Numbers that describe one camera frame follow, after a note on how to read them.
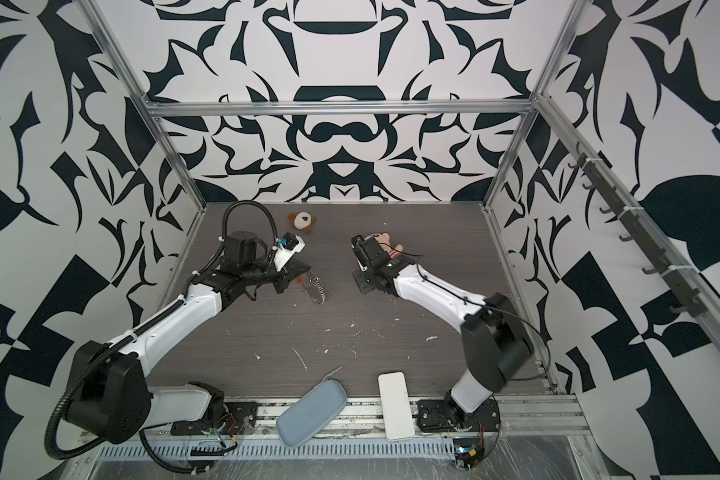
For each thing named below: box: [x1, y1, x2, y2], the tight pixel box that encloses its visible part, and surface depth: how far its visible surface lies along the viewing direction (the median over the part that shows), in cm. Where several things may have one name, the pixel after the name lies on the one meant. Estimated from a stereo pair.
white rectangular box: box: [378, 371, 415, 442], surface depth 73 cm
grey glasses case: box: [276, 366, 347, 448], surface depth 75 cm
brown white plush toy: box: [287, 211, 317, 233], surface depth 114 cm
